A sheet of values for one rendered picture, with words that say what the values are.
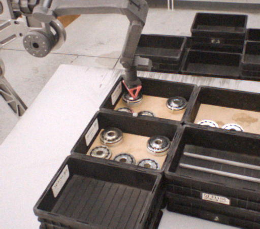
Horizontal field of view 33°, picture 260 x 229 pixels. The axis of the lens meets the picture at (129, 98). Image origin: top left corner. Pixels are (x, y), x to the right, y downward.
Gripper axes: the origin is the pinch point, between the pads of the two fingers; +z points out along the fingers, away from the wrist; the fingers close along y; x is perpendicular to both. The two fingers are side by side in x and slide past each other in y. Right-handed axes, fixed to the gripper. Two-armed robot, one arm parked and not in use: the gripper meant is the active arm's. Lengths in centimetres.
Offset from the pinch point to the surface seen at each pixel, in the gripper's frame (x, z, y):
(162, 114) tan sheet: -9.0, 4.6, -15.8
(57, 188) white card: 48, 2, -47
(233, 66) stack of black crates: -98, 45, 67
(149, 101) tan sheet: -7.2, 4.2, -3.9
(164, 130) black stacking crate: -3.1, -0.1, -33.2
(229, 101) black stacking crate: -40.0, 0.8, -24.6
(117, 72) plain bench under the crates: -6, 15, 49
